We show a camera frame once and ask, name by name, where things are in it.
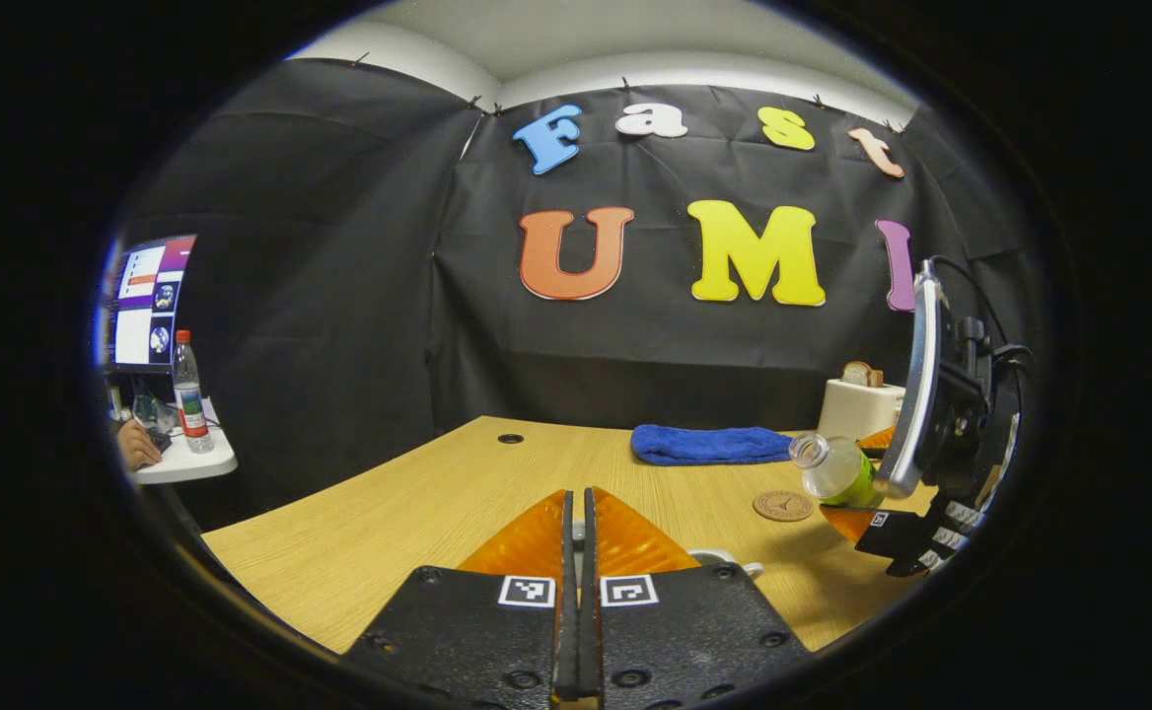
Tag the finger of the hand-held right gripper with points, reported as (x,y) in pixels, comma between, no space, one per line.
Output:
(906,537)
(880,441)

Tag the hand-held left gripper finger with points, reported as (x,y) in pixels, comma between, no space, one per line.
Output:
(568,592)
(591,592)

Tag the green label water bottle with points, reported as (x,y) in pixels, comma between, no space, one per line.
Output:
(837,473)

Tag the round brown coaster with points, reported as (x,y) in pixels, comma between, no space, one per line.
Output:
(783,506)

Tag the white painted teacup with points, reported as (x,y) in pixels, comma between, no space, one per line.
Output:
(749,566)

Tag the red label plastic bottle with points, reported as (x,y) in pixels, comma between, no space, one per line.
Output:
(191,404)

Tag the white toaster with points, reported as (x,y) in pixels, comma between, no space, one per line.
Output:
(857,409)

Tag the pale bread slice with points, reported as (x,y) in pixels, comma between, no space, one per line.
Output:
(855,374)

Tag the blue folded towel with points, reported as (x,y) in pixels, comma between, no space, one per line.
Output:
(709,446)

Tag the black backdrop cloth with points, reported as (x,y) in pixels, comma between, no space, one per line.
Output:
(339,296)

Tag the white side table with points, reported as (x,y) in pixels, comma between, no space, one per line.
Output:
(191,463)

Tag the computer monitor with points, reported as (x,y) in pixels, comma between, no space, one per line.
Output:
(152,301)

